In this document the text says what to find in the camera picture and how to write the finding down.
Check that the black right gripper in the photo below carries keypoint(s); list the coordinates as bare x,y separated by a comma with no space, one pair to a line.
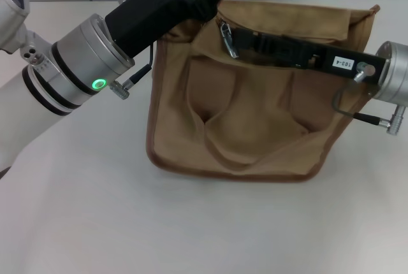
322,59

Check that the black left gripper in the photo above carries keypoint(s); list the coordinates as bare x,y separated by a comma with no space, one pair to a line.
159,9

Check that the silver metal zipper pull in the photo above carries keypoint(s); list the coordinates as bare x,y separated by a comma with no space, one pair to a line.
230,43

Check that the khaki canvas food bag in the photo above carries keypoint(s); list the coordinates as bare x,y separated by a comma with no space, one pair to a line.
255,121

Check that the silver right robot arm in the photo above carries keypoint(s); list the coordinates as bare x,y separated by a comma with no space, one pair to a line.
393,73

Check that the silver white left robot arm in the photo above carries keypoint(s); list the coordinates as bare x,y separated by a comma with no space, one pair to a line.
73,63

